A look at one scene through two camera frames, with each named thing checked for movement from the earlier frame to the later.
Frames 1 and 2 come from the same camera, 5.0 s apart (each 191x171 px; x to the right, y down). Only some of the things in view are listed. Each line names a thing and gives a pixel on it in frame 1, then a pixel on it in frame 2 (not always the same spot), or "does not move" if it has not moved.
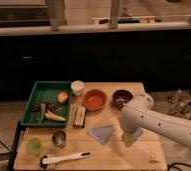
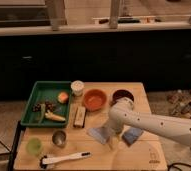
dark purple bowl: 120,97 does not move
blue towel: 101,133 does not move
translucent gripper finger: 128,138 → 110,141
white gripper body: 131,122 → 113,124
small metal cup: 59,138 does not move
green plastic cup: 34,146 does not move
